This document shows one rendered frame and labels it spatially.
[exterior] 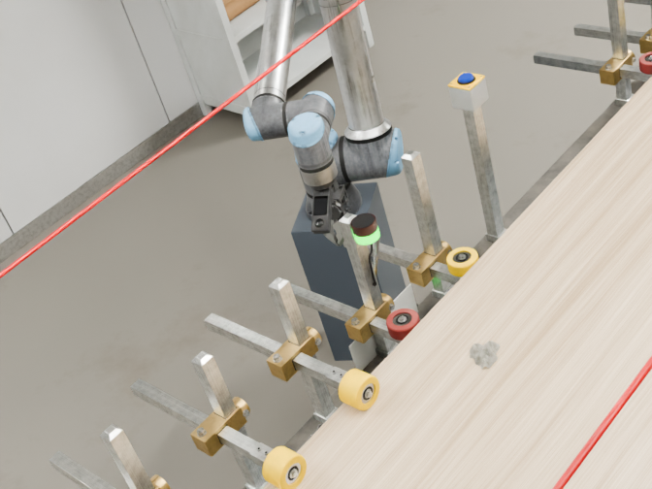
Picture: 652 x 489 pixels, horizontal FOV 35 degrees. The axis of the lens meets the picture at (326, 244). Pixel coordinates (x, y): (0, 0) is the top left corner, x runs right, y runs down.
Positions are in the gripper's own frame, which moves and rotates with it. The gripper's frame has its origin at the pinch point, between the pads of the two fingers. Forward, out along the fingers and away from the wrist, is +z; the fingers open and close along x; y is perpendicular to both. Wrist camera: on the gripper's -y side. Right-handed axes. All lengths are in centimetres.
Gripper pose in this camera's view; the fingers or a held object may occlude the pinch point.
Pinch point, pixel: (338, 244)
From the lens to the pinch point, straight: 275.8
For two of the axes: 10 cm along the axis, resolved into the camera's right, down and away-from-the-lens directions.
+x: -9.4, 0.3, 3.5
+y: 2.5, -6.4, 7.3
